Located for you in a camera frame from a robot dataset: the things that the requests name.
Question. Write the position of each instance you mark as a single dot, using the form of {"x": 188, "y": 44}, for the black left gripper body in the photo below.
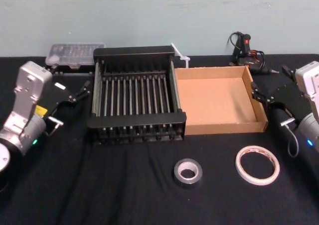
{"x": 58, "y": 94}

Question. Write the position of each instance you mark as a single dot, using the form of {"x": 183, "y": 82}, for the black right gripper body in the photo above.
{"x": 290, "y": 95}

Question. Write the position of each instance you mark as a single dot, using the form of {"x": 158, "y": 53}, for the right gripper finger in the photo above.
{"x": 256, "y": 94}
{"x": 289, "y": 72}

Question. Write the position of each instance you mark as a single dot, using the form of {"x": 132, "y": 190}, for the white tape roll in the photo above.
{"x": 256, "y": 181}

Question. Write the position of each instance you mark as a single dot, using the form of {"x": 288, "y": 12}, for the silver tape roll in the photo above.
{"x": 178, "y": 177}

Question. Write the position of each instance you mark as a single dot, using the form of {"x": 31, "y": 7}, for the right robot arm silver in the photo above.
{"x": 309, "y": 78}

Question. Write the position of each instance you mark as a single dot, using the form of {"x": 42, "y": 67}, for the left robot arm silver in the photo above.
{"x": 27, "y": 80}

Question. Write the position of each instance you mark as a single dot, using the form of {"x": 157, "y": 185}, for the clear plastic case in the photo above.
{"x": 74, "y": 52}

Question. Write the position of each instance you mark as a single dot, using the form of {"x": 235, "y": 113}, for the shallow brown cardboard tray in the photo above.
{"x": 214, "y": 100}

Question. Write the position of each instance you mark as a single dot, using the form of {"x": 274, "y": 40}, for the black rack with steel bars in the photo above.
{"x": 135, "y": 120}

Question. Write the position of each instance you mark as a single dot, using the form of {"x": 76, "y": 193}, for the white three-armed plastic piece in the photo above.
{"x": 184, "y": 59}

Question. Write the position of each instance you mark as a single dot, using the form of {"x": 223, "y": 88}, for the black table cloth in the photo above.
{"x": 124, "y": 185}

